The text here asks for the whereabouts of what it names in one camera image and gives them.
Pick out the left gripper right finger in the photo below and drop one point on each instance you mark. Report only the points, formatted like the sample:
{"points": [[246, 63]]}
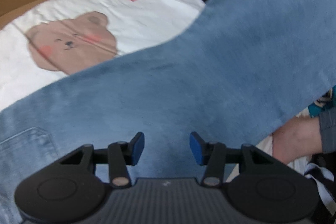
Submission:
{"points": [[213, 156]]}

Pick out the teal patterned cloth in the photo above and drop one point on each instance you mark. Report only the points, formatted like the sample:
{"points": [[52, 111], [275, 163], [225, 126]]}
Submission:
{"points": [[324, 103]]}

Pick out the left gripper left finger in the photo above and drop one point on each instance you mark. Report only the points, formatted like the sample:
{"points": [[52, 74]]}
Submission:
{"points": [[120, 155]]}

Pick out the cream bear print bedsheet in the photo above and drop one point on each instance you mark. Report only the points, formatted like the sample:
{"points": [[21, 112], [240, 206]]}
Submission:
{"points": [[60, 37]]}

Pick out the light blue denim shorts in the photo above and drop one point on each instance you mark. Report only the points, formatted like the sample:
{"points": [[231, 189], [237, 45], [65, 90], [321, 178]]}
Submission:
{"points": [[239, 72]]}

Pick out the person leg grey trouser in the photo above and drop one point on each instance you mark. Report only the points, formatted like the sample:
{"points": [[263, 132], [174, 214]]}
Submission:
{"points": [[304, 136]]}

